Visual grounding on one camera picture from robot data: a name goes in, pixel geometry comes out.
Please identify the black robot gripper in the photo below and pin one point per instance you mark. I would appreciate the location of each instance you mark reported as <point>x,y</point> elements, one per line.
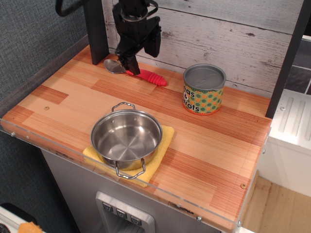
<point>136,33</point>

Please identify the red handled metal scoop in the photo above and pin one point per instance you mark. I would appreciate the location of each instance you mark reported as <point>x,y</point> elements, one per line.
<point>115,68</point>

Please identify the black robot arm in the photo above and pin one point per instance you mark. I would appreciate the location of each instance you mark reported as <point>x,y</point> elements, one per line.
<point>135,8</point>

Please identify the peas and carrots can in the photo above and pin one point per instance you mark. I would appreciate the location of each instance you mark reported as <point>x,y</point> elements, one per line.
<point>203,89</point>

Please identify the stainless steel pot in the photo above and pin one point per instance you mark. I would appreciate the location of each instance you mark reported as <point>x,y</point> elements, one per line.
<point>126,138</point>

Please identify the yellow cloth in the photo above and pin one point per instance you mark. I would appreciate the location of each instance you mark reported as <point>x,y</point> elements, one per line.
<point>94,159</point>

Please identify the grey toy fridge front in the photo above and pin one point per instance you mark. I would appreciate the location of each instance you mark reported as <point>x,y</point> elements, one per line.
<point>79,185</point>

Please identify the clear acrylic edge guard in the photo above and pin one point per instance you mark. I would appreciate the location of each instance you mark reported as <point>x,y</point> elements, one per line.
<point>223,224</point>

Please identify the silver dispenser panel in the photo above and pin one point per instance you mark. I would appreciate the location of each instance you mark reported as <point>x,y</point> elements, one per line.
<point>120,217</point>

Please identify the white toy sink unit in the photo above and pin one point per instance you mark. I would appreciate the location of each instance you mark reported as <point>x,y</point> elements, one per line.
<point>286,156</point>

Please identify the black and orange object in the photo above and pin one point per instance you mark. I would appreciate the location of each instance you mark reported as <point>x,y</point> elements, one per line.
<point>15,220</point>

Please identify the dark grey right post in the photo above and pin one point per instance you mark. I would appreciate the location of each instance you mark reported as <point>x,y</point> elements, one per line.
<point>298,33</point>

